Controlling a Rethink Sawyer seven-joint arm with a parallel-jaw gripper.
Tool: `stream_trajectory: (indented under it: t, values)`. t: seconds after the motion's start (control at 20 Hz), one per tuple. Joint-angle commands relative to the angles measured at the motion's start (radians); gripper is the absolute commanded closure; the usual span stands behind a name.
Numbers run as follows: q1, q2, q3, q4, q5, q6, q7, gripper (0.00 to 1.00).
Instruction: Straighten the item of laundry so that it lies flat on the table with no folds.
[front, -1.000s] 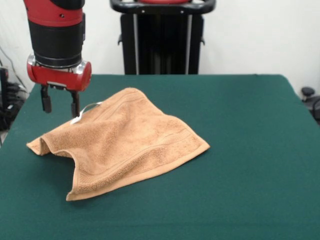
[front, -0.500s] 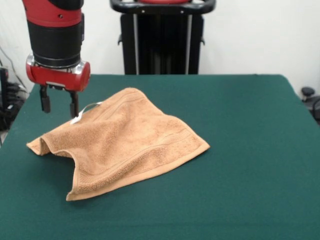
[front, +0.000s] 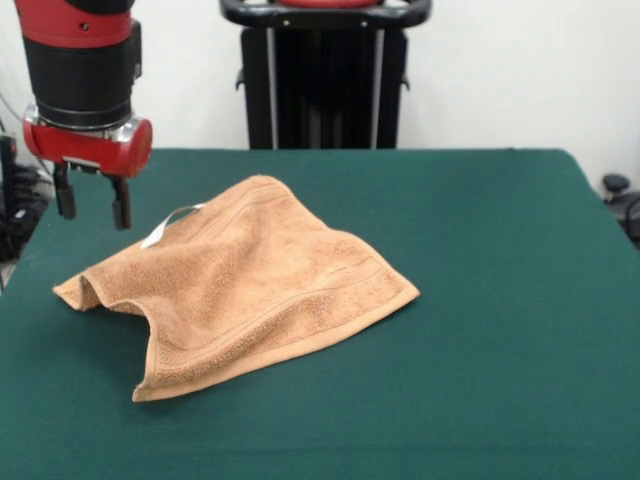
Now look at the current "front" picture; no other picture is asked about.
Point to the black box device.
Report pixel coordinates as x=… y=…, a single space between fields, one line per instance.
x=7 y=170

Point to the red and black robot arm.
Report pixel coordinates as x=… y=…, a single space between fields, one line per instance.
x=80 y=65

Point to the dark green table cloth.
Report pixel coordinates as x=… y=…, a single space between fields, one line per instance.
x=400 y=400

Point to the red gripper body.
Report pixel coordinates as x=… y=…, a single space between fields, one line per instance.
x=85 y=147

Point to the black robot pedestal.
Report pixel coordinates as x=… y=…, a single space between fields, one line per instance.
x=325 y=90

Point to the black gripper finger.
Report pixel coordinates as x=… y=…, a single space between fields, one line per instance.
x=65 y=192
x=121 y=205

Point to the black office chair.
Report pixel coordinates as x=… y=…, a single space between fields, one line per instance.
x=625 y=205

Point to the tan terry towel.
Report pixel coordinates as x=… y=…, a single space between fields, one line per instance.
x=250 y=290

